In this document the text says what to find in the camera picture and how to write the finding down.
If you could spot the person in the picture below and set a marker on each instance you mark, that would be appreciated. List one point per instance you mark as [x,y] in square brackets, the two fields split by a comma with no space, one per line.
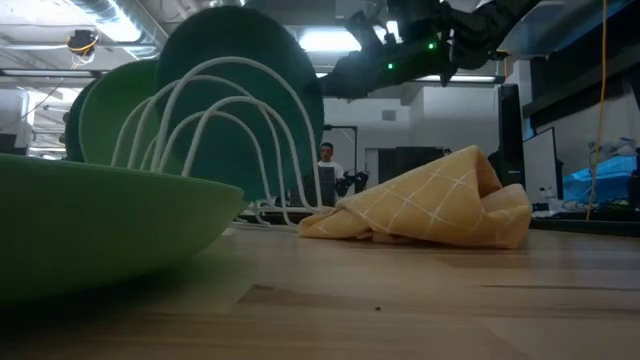
[327,155]

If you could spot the white crumpled plastic sheet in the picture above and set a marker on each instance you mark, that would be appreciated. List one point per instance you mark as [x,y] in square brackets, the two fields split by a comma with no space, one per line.
[617,147]

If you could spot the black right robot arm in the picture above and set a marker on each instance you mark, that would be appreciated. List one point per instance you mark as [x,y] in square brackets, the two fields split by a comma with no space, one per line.
[480,30]

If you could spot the background black robot arm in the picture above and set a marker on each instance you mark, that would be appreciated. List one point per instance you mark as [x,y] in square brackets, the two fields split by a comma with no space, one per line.
[352,181]

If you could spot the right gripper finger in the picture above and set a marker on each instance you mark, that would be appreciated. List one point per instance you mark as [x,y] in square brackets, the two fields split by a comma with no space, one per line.
[336,86]

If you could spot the black background cabinet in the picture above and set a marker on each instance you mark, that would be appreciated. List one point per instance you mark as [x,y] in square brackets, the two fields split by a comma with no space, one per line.
[400,165]

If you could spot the black ceiling-mounted device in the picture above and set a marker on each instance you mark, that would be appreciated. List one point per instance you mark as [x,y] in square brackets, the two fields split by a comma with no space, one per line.
[81,41]

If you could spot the dark metal overhead beam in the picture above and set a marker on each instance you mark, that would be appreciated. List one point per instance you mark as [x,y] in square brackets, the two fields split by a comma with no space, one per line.
[575,85]

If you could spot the blue tarp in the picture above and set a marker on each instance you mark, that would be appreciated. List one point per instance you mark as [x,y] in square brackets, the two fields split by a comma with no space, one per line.
[600,177]

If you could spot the long overhead light bar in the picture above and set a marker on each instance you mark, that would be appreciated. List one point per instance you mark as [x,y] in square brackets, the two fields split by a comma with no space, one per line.
[50,73]

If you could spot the ceiling light panel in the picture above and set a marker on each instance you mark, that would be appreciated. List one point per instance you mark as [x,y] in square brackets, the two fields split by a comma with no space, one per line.
[327,41]

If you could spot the tall black monitor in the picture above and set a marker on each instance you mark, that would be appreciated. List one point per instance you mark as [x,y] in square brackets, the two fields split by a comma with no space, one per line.
[510,130]

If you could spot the large light green bowl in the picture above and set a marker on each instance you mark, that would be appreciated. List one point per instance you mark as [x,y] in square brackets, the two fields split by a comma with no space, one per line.
[100,225]

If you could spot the white board panel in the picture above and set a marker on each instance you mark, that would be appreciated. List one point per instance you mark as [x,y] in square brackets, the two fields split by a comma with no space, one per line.
[540,165]

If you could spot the yellow checked cloth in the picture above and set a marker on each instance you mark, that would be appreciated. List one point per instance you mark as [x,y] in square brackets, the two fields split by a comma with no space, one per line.
[425,200]

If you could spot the small black screen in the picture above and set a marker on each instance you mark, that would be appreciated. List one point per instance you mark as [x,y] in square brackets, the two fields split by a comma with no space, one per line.
[320,187]

